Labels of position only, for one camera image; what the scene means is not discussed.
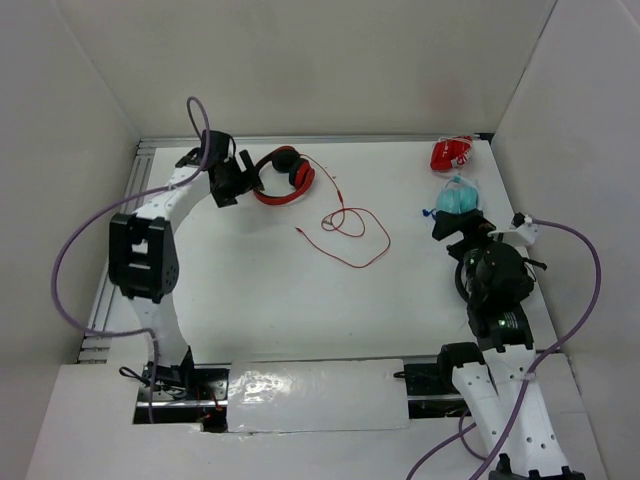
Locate red headphone cable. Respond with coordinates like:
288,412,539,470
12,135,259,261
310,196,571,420
295,154,392,270

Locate red black headphones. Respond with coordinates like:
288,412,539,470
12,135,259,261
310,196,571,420
253,146,316,206

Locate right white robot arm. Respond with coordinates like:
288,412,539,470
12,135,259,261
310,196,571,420
432,209,584,479

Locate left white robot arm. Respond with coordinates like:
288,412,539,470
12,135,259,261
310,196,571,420
108,130,262,391

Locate teal headphones in bag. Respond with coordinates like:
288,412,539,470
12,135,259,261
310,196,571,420
422,174,483,218

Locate wrapped red headphones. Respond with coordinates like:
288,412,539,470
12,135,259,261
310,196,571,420
430,136,474,172

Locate white taped front panel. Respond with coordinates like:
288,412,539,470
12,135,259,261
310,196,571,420
226,359,410,433

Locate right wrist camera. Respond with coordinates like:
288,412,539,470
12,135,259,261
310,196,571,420
488,213,540,248

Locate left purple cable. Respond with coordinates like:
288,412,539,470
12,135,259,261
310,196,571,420
52,96,211,426

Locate purple cable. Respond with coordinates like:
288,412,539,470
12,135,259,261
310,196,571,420
52,96,211,426
406,218,601,480

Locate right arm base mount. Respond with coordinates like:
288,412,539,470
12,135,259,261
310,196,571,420
392,349,497,420

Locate aluminium table frame rail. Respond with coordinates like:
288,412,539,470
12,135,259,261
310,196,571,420
77,132,494,364

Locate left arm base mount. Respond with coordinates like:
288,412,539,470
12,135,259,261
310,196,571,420
118,366,230,433

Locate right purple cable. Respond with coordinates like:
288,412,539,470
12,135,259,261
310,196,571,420
406,218,601,480

